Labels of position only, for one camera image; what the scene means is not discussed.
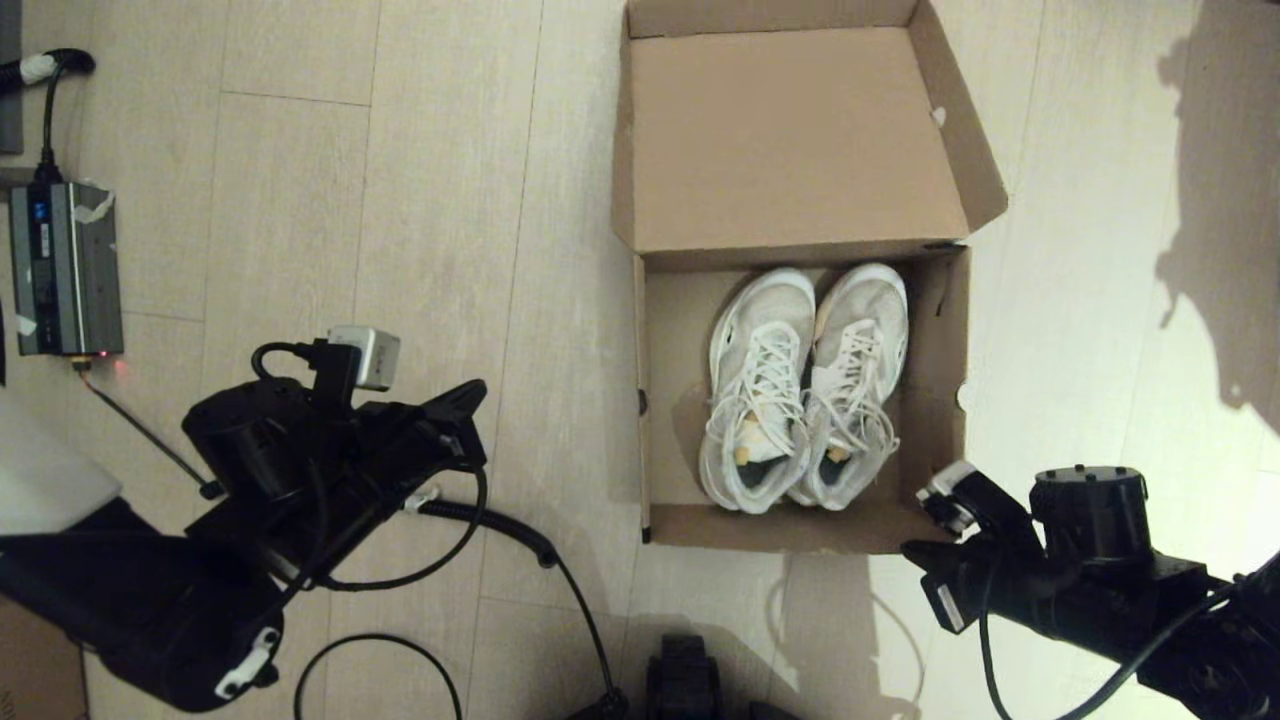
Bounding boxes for white lace-up sneaker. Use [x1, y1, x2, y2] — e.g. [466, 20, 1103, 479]
[697, 266, 817, 515]
[790, 262, 910, 512]

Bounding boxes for brown cardboard shoe box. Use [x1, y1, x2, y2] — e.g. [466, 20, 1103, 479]
[612, 0, 1009, 557]

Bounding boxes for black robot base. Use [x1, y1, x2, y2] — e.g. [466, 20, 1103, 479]
[645, 632, 726, 720]

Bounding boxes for grey power supply unit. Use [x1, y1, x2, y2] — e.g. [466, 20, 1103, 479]
[8, 180, 128, 358]

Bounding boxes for brown cardboard carton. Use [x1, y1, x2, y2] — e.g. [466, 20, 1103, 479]
[0, 595, 91, 720]

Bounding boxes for dark grey panel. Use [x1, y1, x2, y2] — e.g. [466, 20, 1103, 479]
[0, 0, 23, 156]

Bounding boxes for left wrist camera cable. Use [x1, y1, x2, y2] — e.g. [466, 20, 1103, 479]
[250, 340, 490, 593]

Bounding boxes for thin black floor cable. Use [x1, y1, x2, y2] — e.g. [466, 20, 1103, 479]
[293, 633, 466, 720]

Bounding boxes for thin red-black wire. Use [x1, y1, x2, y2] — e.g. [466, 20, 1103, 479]
[76, 357, 223, 499]

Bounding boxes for black taped power cord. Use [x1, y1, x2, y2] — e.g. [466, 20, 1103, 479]
[0, 47, 98, 186]

